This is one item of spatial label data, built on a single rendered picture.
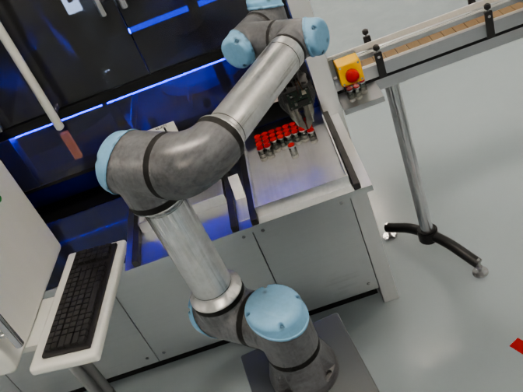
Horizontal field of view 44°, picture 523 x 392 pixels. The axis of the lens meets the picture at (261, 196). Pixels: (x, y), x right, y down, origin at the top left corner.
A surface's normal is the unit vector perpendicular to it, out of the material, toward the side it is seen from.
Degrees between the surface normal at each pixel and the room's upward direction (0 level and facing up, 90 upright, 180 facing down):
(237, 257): 90
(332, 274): 90
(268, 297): 8
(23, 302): 90
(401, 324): 0
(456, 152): 0
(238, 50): 90
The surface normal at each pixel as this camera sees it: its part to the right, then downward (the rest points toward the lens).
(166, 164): -0.22, 0.00
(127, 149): -0.48, -0.41
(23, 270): 0.95, -0.26
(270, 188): -0.32, -0.75
